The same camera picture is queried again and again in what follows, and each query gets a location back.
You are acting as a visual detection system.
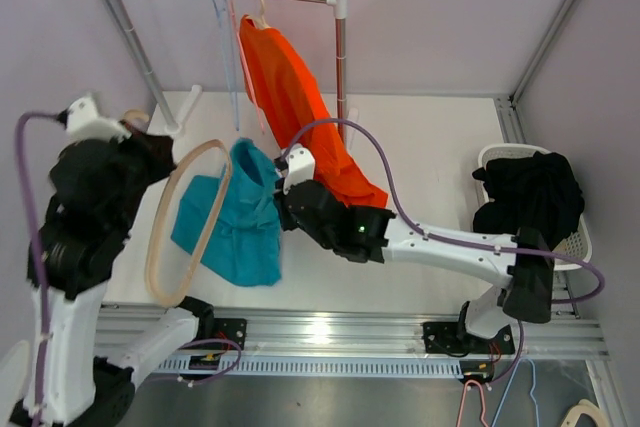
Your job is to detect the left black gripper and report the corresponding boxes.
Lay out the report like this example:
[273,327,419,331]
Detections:
[103,117,179,231]

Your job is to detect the teal t shirt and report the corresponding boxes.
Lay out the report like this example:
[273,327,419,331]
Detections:
[171,138,281,287]

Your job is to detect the beige wooden hanger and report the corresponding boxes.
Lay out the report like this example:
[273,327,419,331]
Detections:
[249,0,270,30]
[106,105,237,307]

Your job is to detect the orange t shirt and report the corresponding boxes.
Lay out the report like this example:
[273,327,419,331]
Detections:
[239,15,388,208]

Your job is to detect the pink wire hanger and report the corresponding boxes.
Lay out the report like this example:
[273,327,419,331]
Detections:
[229,0,266,134]

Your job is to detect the light blue wire hanger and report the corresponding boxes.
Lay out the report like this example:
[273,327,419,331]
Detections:
[211,0,240,132]

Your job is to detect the black t shirt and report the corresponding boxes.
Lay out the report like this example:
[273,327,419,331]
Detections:
[472,152,585,249]

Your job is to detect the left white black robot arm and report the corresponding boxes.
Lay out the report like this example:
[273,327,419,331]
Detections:
[8,130,216,426]

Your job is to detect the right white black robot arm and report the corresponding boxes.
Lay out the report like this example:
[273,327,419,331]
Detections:
[275,180,554,352]

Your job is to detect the pink hanger on floor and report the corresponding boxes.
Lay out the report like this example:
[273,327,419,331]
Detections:
[455,380,489,427]

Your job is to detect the blue hanger on floor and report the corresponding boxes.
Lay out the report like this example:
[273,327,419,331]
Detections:
[489,358,541,427]

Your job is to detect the wooden hanger on floor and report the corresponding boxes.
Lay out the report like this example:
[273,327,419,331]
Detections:
[560,399,611,427]

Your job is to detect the white plastic basket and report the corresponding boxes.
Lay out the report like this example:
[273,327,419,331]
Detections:
[477,143,593,262]

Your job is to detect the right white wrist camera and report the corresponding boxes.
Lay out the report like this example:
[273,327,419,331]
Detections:
[273,143,316,195]

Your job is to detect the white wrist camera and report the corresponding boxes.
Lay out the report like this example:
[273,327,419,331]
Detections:
[57,93,131,142]
[273,143,316,195]

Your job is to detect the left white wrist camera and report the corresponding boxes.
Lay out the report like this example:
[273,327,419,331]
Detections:
[57,93,131,142]

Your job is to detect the aluminium mounting rail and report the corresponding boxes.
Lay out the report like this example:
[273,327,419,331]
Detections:
[94,266,611,378]

